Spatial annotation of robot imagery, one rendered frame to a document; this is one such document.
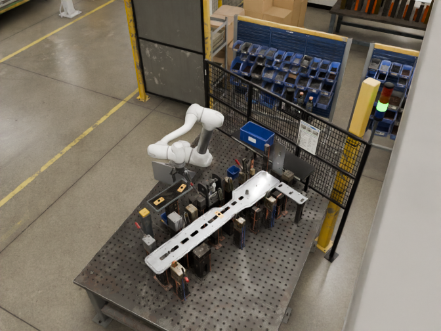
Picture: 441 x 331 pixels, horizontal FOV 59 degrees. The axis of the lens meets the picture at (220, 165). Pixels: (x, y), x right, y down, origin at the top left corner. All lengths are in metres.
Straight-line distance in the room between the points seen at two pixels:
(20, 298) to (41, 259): 0.44
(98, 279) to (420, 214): 3.23
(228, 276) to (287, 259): 0.52
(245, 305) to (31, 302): 2.16
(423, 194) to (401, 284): 0.07
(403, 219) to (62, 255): 4.37
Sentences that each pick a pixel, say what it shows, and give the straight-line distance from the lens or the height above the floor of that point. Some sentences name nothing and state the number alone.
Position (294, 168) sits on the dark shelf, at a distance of 3.67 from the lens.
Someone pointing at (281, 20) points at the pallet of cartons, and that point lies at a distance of 7.29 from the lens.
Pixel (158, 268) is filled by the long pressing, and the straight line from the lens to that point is 3.01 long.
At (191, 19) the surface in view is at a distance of 5.25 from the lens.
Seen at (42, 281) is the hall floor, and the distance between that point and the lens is 4.45.
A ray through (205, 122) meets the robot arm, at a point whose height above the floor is 1.48.
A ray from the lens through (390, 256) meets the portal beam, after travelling 0.25.
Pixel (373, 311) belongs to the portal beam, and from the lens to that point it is 0.23.
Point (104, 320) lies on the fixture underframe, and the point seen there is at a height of 0.03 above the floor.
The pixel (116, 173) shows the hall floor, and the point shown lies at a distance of 5.21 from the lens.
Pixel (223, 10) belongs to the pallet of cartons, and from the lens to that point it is 6.68.
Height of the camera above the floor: 3.52
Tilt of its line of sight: 43 degrees down
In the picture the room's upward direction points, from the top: straight up
